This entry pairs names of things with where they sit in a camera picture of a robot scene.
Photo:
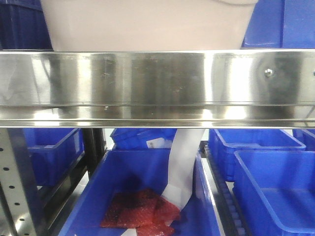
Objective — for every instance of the white lidded plastic bin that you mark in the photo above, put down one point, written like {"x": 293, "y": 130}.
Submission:
{"x": 146, "y": 25}

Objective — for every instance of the blue bin with red wrap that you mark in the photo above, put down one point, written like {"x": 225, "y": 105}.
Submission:
{"x": 131, "y": 171}

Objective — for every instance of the blue bin lower left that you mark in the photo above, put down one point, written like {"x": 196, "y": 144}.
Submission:
{"x": 52, "y": 151}

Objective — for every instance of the blue bin lower right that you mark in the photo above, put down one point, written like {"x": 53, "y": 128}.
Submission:
{"x": 276, "y": 191}

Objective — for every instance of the blue bin upper right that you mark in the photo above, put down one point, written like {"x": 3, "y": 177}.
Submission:
{"x": 288, "y": 24}

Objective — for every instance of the large blue bin left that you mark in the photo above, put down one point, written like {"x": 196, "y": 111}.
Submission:
{"x": 22, "y": 25}

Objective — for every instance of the white paper strip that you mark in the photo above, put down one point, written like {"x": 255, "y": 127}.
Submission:
{"x": 182, "y": 156}

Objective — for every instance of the red bubble wrap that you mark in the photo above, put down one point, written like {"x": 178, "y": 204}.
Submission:
{"x": 145, "y": 211}

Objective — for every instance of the stainless steel shelf rail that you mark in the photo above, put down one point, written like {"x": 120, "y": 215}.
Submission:
{"x": 206, "y": 89}

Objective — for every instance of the perforated steel upright post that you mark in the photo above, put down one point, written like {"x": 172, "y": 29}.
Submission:
{"x": 13, "y": 154}

